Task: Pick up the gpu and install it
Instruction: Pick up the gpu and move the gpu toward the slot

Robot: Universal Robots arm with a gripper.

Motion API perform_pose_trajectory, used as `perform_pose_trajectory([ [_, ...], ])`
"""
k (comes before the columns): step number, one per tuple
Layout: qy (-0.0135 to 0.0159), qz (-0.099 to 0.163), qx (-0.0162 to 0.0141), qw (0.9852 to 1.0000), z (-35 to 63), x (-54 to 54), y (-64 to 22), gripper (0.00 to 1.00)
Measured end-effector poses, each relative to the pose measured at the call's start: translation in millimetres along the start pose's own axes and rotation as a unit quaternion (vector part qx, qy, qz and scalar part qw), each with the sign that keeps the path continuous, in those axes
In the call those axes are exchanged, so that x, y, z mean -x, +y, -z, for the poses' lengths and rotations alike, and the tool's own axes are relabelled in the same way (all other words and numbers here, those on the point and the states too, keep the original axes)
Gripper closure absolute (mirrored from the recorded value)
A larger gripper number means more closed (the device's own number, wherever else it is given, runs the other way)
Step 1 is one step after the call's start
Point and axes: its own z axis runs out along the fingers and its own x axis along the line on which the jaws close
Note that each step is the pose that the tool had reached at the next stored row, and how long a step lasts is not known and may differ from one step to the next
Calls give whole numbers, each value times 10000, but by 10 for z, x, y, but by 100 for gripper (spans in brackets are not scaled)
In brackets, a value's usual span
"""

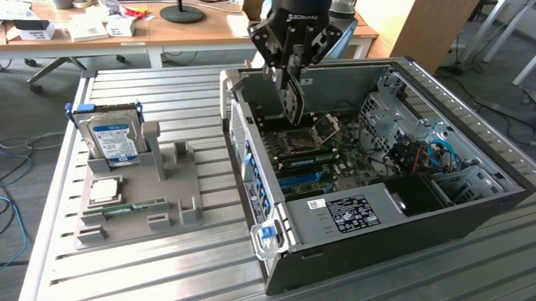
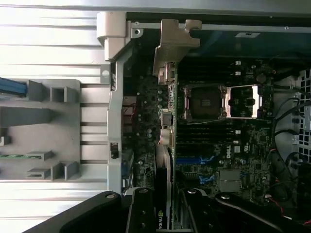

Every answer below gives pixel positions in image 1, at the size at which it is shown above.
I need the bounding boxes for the white paper stack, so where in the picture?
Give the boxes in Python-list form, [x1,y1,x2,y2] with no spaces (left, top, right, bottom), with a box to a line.
[226,14,254,39]

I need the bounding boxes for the black round lamp base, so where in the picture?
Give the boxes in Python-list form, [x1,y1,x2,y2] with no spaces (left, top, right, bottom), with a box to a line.
[159,0,206,24]

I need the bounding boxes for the hard disk in blue caddy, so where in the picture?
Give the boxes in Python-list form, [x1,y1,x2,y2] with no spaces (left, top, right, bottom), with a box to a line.
[62,99,147,167]

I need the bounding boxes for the black graphics card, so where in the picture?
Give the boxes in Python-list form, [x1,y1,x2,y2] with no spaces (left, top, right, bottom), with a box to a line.
[262,64,312,127]

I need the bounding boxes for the white labelled box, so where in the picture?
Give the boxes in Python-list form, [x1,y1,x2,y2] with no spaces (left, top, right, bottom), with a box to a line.
[19,21,58,41]

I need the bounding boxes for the grey parts rack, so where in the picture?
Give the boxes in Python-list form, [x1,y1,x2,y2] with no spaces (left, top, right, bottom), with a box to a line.
[74,120,206,251]

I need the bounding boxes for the red wire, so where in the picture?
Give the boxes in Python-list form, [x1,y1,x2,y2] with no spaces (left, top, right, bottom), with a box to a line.
[412,144,435,173]

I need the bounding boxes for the grey floor cable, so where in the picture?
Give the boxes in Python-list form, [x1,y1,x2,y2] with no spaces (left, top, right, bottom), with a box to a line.
[0,131,64,151]

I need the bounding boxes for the silver CPU chip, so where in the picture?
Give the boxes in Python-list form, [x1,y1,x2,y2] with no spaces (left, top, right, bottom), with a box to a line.
[88,180,121,204]

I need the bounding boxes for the metal socket cover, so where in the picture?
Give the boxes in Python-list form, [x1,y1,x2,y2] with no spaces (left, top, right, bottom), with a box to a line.
[309,112,341,145]

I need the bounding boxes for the grey power supply unit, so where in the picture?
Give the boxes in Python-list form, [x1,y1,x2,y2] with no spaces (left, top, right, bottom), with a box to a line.
[284,183,408,246]

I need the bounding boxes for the white desk frame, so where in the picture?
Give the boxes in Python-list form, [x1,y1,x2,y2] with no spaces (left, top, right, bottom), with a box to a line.
[481,0,536,63]

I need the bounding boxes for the green motherboard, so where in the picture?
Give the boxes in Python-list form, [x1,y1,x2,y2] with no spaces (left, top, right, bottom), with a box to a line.
[260,115,389,201]

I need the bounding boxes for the metal disk bay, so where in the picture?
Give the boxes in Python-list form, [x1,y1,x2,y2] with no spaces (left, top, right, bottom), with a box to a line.
[431,165,505,204]

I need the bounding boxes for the printed paper sheet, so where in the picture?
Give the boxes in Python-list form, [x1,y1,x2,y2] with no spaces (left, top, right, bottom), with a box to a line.
[0,6,35,21]

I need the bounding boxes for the wooden cabinet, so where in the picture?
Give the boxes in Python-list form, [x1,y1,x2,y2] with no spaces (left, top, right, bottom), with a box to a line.
[368,0,481,75]

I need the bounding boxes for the blue data wire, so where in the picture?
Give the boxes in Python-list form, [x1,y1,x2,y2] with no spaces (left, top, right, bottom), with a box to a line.
[427,139,463,172]

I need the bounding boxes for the white printed carton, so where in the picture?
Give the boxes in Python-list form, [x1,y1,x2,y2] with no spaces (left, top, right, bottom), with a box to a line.
[104,14,138,38]

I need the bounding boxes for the long expansion slot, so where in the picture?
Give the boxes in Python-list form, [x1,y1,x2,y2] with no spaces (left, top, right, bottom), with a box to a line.
[278,171,326,189]

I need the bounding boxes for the black open PC case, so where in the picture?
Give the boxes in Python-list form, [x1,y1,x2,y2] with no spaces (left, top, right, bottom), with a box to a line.
[219,56,534,296]

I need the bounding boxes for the red plastic pieces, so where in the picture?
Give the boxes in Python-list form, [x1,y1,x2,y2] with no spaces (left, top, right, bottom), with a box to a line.
[125,6,151,19]

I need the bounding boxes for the perforated metal drive cage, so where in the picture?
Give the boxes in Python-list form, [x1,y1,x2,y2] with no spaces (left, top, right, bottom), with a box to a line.
[360,90,420,148]

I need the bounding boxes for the open white box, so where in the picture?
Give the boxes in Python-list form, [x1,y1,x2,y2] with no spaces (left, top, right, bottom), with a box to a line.
[66,21,111,43]

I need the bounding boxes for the blue floor cable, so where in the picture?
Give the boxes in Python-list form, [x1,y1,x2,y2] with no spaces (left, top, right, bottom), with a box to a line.
[0,150,32,270]

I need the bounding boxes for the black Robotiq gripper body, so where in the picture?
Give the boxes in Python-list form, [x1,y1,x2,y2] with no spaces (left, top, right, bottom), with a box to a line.
[268,0,332,65]

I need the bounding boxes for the green RAM stick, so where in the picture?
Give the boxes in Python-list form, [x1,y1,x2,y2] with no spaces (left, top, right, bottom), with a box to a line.
[82,197,167,217]
[284,152,337,169]

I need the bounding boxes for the wooden desk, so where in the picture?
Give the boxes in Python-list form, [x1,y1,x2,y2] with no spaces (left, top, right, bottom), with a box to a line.
[0,0,380,93]

